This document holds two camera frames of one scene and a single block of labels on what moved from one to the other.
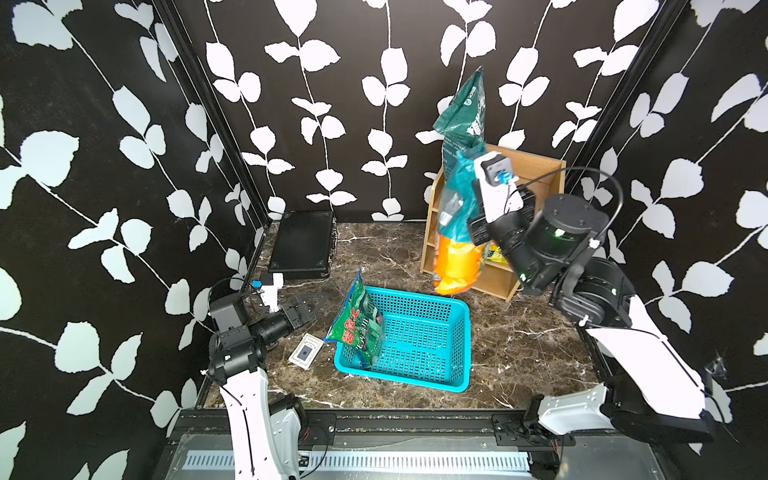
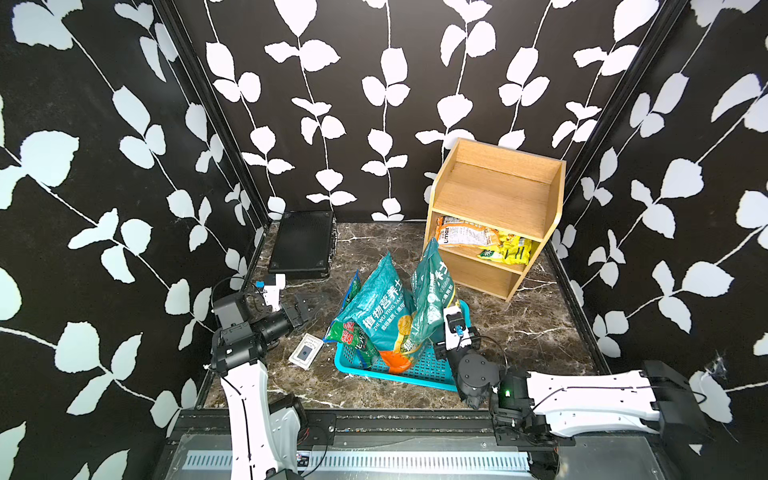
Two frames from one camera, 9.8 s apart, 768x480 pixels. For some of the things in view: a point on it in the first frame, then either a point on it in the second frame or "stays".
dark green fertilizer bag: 461,124 to 432,291
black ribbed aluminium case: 303,245 stays
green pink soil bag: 359,324 stays
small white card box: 306,351 stays
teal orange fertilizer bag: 458,260 to 380,306
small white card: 270,292 stays
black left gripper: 299,311 stays
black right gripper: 484,233 to 444,351
